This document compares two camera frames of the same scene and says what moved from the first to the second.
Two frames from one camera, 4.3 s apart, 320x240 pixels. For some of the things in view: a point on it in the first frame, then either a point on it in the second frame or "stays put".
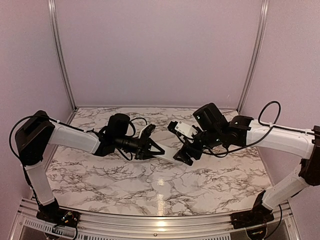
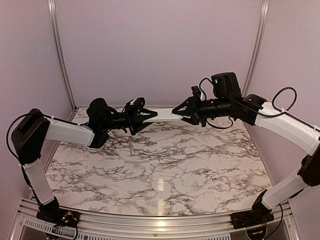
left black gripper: x=143 y=154 -> x=134 y=121
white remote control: x=169 y=154 -> x=163 y=114
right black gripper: x=186 y=158 -> x=192 y=109
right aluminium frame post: x=256 y=56 stays put
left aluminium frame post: x=52 y=6 stays put
